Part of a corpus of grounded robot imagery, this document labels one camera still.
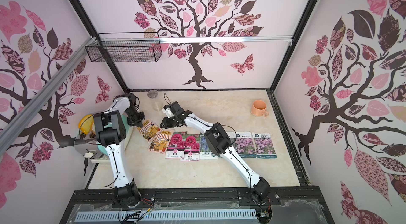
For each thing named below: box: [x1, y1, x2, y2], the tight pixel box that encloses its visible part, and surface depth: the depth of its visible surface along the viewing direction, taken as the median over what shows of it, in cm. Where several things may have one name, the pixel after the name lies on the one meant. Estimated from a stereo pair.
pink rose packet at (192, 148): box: [180, 133, 201, 162], surface depth 92 cm
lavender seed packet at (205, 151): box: [199, 134, 219, 160], surface depth 90 cm
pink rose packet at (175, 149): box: [164, 131, 188, 159], surface depth 92 cm
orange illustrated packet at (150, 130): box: [137, 119, 164, 143], surface depth 100 cm
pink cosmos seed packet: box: [233, 132, 257, 159], surface depth 93 cm
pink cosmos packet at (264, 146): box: [252, 132, 278, 160], surface depth 92 cm
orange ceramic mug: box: [250, 99, 270, 117], surface depth 102 cm
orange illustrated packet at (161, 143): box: [147, 129, 175, 155], surface depth 94 cm
